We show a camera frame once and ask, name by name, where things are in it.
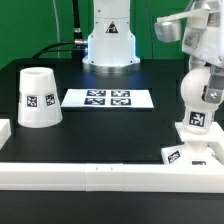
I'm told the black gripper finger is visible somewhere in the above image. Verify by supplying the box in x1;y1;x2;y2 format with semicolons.
203;65;224;104
189;56;206;71

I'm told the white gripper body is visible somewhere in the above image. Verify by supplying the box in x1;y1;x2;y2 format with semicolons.
182;0;224;68

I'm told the white lamp bulb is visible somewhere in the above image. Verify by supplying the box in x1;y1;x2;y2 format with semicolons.
181;67;219;134

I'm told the white lamp base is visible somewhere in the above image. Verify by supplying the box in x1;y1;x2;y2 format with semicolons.
160;121;224;166

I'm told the white lamp shade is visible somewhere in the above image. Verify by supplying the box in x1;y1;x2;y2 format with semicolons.
18;67;62;128

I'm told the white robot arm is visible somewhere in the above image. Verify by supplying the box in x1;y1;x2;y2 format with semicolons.
83;0;224;104

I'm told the white right fence bar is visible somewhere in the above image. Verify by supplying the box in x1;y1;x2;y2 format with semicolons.
209;122;224;166

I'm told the white fence bar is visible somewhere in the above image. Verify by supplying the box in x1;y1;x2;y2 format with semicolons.
209;122;224;166
0;119;11;150
0;163;224;193

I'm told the white fiducial marker sheet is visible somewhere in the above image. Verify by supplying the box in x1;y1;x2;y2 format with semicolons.
61;89;154;109

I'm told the white front fence bar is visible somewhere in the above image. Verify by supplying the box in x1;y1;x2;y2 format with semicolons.
0;163;224;193

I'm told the white left fence bar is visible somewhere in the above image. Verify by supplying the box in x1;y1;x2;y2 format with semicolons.
0;119;11;150

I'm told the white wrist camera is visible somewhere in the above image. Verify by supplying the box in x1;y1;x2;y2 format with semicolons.
154;9;209;43

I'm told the black cable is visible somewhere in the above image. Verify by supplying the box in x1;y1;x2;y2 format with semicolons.
32;0;89;60

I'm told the thin grey cable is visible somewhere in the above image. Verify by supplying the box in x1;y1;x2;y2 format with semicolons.
52;0;62;60

